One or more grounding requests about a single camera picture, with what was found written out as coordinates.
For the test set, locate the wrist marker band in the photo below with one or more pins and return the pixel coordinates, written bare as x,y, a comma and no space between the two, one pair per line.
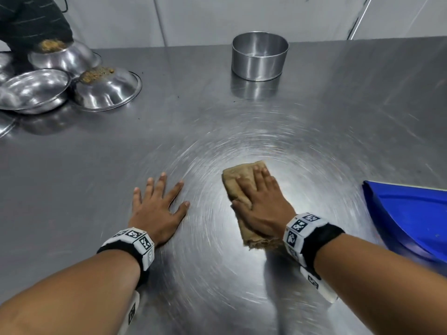
307,237
138,244

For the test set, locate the person's left little finger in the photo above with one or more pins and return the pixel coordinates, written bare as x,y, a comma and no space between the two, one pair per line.
137,199

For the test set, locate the right wrist marker band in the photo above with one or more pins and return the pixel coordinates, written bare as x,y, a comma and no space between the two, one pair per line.
307,237

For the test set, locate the person's right hand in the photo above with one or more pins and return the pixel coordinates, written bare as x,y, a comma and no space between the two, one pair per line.
267,212

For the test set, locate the person's left forearm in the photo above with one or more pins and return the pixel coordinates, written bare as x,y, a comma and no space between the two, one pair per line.
70,296

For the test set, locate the brown food residue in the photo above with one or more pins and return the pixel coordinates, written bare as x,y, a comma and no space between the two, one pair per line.
96,73
51,45

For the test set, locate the person's right middle finger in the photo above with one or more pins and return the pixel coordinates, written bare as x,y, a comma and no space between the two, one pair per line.
258,178

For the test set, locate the person's right thumb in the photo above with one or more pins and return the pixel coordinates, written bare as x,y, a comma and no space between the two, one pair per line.
241,208

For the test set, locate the person's left middle finger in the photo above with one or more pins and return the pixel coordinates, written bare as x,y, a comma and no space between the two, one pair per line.
161,188

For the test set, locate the brown cleaning cloth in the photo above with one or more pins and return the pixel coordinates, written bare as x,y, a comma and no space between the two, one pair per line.
237,181

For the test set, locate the person's left hand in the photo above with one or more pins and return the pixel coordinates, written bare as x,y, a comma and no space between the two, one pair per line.
153,219

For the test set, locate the upturned steel bowl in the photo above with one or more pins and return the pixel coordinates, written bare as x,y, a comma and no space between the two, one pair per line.
104,90
66,59

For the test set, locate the left wrist marker band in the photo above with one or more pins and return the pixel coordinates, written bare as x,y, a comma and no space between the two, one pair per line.
138,244

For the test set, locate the person's left thumb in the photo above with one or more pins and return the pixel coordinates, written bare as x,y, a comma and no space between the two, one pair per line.
180,212

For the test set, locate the upright steel bowl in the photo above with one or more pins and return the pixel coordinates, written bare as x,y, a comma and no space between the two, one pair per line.
35,88

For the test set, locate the person's right forearm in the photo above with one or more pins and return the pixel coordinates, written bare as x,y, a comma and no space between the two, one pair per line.
384,286

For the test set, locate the round steel container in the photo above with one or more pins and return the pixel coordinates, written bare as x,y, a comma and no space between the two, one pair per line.
260,55

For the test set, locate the person's right little finger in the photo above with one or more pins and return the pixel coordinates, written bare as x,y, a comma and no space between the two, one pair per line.
275,187

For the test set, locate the blue plastic dustpan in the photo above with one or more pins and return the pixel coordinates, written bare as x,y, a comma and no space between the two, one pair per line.
408,219

